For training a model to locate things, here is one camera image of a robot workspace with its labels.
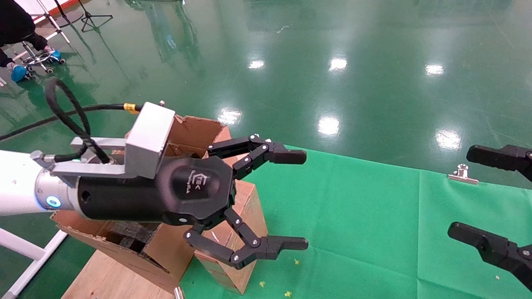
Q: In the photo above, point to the black foam block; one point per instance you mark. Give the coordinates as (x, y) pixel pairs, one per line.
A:
(133, 234)

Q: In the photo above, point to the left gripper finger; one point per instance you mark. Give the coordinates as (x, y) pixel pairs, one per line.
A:
(286, 244)
(286, 156)

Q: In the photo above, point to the black pole stand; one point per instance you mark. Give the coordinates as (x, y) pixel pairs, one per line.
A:
(68, 16)

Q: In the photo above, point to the small brown cardboard box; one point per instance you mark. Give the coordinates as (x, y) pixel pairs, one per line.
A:
(249, 207)

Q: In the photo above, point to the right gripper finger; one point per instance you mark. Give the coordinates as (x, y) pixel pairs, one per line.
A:
(498, 157)
(490, 247)

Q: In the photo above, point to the green table cloth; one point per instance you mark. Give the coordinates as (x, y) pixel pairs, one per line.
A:
(365, 220)

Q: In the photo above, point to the wooden board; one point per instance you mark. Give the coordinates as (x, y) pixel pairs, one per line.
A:
(108, 280)

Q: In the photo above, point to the white tube stand legs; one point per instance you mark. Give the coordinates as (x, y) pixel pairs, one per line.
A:
(54, 23)

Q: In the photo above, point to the white metal table frame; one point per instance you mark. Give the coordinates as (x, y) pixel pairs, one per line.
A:
(25, 247)

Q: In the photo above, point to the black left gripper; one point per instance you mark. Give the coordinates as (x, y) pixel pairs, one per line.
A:
(124, 199)

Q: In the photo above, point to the seated person in black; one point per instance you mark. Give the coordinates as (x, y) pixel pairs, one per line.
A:
(14, 20)

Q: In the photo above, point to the metal wheeled stool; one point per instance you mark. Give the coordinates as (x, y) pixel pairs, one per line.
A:
(37, 58)

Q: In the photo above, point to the large open cardboard carton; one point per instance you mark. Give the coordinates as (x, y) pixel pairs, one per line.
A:
(187, 133)

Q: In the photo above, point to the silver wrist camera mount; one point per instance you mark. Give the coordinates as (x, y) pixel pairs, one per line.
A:
(149, 133)

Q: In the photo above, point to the black tripod stand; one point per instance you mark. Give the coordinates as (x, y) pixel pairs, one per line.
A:
(93, 18)

